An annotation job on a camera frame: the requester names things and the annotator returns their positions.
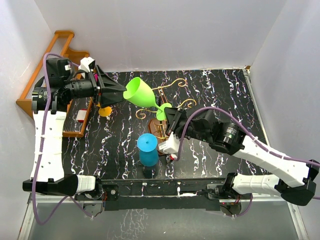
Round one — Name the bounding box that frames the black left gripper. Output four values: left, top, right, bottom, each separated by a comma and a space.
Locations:
64, 66, 127, 107

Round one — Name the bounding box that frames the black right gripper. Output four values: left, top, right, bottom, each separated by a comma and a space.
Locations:
163, 107, 210, 144

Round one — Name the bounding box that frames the orange yellow wine glass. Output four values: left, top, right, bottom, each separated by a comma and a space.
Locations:
96, 103, 112, 117

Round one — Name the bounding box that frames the green wine glass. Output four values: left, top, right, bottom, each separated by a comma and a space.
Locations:
123, 77, 172, 121

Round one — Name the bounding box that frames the blue wine glass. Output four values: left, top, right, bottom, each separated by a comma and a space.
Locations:
137, 133, 159, 167

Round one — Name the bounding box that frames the magenta wine glass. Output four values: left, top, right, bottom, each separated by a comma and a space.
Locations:
93, 73, 98, 81

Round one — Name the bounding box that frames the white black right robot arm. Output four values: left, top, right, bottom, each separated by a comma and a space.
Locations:
164, 106, 320, 206

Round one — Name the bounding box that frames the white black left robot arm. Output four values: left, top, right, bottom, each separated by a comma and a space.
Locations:
22, 53, 126, 200

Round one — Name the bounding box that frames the wooden slatted shelf rack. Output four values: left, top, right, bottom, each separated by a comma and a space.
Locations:
16, 30, 93, 138

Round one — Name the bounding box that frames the small white red box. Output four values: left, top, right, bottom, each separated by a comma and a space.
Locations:
76, 109, 87, 123

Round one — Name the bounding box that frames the gold wire wine glass rack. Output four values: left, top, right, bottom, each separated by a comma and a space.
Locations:
132, 77, 188, 140

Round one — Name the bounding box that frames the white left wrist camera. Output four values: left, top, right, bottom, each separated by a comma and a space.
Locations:
64, 57, 96, 73

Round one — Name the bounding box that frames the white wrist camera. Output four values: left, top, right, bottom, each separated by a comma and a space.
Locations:
64, 57, 96, 73
157, 132, 180, 161

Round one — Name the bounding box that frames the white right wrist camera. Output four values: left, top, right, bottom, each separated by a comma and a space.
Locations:
157, 132, 180, 161

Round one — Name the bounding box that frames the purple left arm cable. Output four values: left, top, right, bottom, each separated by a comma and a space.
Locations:
31, 52, 101, 226

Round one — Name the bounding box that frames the aluminium frame rail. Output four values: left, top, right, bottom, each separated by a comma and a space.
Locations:
18, 185, 309, 240

